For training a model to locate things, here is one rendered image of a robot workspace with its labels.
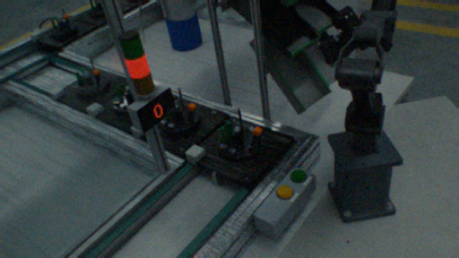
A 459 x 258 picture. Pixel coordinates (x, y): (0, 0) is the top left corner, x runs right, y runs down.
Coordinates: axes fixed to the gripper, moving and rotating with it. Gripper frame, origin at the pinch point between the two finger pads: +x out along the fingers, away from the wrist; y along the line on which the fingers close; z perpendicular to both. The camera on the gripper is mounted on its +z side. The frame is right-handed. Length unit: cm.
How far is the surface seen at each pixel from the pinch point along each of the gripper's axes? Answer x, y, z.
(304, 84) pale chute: 20.2, -1.9, -12.6
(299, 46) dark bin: 12.4, 1.0, 1.2
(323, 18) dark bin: 16.4, -15.7, 4.1
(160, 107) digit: 18, 48, 5
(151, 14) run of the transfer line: 142, -21, 29
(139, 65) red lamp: 13, 50, 17
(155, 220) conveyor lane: 26, 61, -24
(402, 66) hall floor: 122, -181, -79
